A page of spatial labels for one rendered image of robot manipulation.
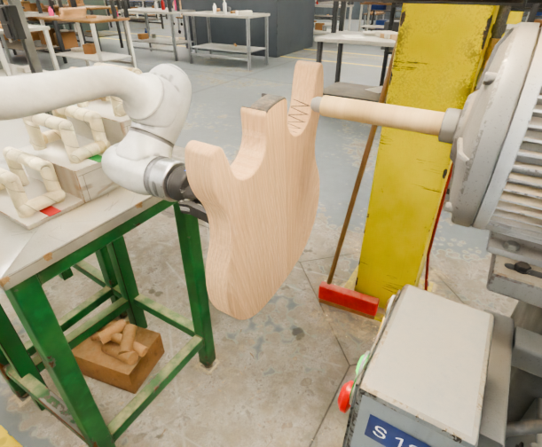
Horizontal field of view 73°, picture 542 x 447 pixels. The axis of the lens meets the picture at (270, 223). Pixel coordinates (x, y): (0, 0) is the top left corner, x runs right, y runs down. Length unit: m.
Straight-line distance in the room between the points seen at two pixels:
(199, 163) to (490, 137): 0.32
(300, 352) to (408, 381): 1.43
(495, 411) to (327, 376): 1.28
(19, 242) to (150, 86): 0.45
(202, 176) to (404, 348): 0.30
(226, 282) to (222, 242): 0.06
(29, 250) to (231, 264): 0.51
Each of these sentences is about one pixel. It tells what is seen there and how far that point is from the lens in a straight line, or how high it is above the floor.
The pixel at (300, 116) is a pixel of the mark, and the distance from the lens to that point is 0.69.
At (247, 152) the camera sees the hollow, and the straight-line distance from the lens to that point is 0.57.
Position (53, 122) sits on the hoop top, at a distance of 1.08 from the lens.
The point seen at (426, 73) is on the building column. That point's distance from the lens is 1.47.
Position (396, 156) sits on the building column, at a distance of 1.56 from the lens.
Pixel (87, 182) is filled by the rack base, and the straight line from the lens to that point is 1.06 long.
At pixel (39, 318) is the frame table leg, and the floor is 0.79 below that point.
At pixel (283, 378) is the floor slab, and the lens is 1.70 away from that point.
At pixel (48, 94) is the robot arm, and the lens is 0.70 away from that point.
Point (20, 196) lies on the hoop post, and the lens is 1.03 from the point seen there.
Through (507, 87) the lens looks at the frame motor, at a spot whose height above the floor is 1.33.
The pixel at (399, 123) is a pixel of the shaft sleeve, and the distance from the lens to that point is 0.57.
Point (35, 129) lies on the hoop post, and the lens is 1.21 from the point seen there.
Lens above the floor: 1.42
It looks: 33 degrees down
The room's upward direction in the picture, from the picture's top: straight up
